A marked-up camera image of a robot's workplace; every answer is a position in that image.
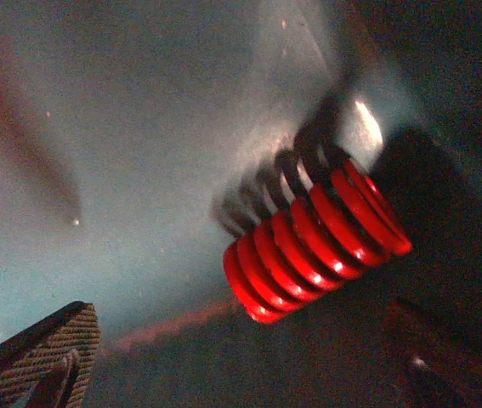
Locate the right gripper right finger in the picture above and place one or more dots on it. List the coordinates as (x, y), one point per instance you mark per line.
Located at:
(433, 325)

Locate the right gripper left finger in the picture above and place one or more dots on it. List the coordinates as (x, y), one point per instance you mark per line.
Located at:
(52, 359)

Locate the teal plastic tray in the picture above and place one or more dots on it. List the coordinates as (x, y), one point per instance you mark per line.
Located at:
(130, 132)

